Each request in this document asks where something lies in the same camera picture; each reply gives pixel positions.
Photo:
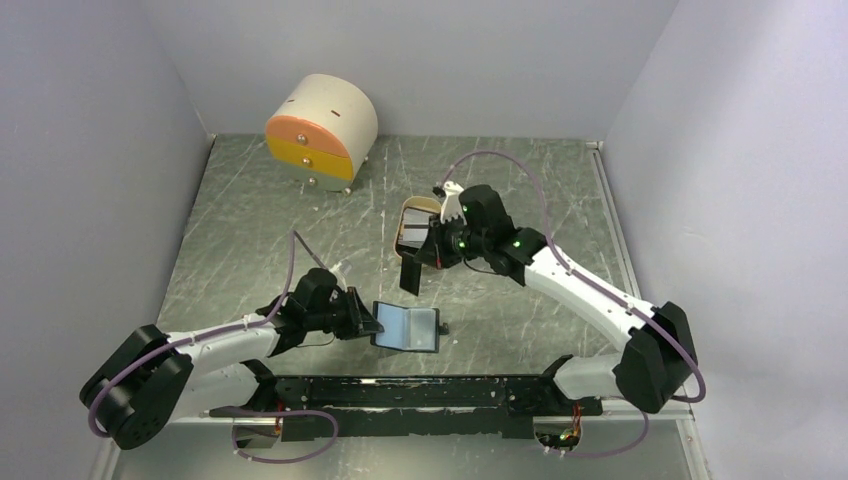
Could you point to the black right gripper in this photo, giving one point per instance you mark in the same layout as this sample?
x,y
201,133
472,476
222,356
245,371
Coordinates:
x,y
434,252

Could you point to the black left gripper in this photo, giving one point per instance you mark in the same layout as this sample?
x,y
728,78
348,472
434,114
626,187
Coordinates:
x,y
366,323

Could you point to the black leather card holder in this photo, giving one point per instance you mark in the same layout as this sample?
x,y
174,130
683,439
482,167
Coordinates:
x,y
408,329

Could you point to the beige oval plastic tray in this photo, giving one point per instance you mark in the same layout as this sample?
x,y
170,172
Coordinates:
x,y
420,202

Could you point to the black credit card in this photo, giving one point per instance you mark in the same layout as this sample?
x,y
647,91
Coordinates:
x,y
410,273

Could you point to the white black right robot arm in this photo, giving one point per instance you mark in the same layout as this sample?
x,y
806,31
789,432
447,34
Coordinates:
x,y
556,275

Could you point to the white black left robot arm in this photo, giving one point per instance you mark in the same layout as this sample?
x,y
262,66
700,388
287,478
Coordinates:
x,y
154,378

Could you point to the stack of credit cards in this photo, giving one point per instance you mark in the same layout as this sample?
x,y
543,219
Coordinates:
x,y
414,227

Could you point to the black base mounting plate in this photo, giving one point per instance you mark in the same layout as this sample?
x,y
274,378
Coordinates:
x,y
347,406

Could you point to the cream mini drawer cabinet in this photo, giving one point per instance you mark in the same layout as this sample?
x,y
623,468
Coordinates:
x,y
323,132

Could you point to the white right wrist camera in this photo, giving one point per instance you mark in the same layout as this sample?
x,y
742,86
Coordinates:
x,y
451,209

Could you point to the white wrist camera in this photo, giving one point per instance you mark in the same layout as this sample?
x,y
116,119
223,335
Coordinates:
x,y
342,270
451,209

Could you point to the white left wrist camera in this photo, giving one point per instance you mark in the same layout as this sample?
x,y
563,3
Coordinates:
x,y
342,270

